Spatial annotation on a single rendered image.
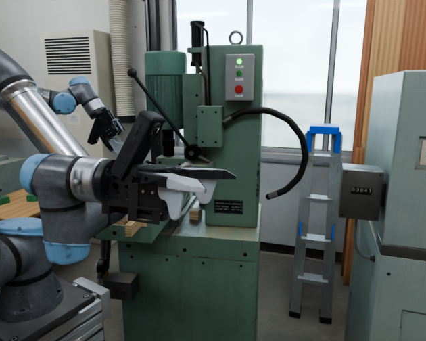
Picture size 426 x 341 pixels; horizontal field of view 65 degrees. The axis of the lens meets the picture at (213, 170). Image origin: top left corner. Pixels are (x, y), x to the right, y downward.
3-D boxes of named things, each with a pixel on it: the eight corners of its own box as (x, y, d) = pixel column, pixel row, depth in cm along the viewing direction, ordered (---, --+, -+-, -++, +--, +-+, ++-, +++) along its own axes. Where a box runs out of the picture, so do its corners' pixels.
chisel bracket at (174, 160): (161, 172, 155) (160, 154, 153) (191, 174, 153) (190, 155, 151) (155, 176, 148) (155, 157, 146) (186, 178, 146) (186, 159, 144)
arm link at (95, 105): (79, 108, 134) (90, 107, 142) (85, 118, 135) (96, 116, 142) (93, 98, 132) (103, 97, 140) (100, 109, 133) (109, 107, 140)
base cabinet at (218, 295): (157, 325, 199) (152, 212, 182) (256, 337, 190) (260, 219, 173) (126, 392, 156) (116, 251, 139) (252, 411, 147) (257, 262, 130)
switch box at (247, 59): (226, 99, 128) (227, 55, 125) (253, 100, 127) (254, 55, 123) (224, 100, 122) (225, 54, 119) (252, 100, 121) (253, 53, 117)
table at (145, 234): (134, 189, 180) (134, 178, 178) (191, 191, 175) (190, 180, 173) (70, 237, 122) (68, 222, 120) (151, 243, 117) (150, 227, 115)
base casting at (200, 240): (153, 212, 182) (152, 196, 180) (260, 219, 173) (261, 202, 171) (117, 252, 139) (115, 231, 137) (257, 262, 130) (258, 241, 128)
